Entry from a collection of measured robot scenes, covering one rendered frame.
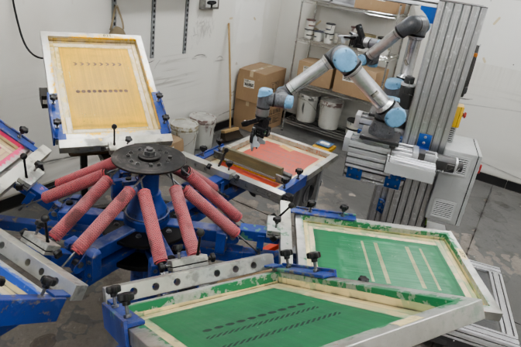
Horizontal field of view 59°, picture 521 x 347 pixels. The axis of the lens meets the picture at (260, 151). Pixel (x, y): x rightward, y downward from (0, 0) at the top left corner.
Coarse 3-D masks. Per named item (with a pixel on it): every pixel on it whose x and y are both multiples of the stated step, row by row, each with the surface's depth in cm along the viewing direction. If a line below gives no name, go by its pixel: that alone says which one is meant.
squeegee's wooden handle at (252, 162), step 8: (232, 152) 271; (240, 152) 270; (232, 160) 273; (240, 160) 269; (248, 160) 266; (256, 160) 263; (264, 160) 263; (256, 168) 265; (264, 168) 262; (272, 168) 259; (280, 168) 256; (272, 176) 260
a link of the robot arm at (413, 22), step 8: (416, 16) 293; (400, 24) 294; (408, 24) 291; (416, 24) 291; (392, 32) 299; (400, 32) 294; (408, 32) 293; (416, 32) 295; (384, 40) 304; (392, 40) 300; (376, 48) 309; (384, 48) 306; (360, 56) 316; (368, 56) 314; (376, 56) 312; (368, 64) 323
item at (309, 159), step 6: (294, 150) 311; (300, 156) 302; (306, 156) 304; (312, 156) 305; (306, 162) 295; (312, 162) 297; (294, 168) 284; (252, 174) 268; (294, 174) 276; (258, 180) 262; (264, 180) 263; (270, 180) 264; (276, 186) 258
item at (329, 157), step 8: (248, 136) 314; (272, 136) 324; (280, 136) 322; (232, 144) 297; (240, 144) 302; (288, 144) 319; (296, 144) 315; (304, 144) 314; (312, 152) 310; (320, 152) 307; (328, 152) 307; (208, 160) 275; (328, 160) 293; (312, 168) 279; (320, 168) 283; (312, 176) 276
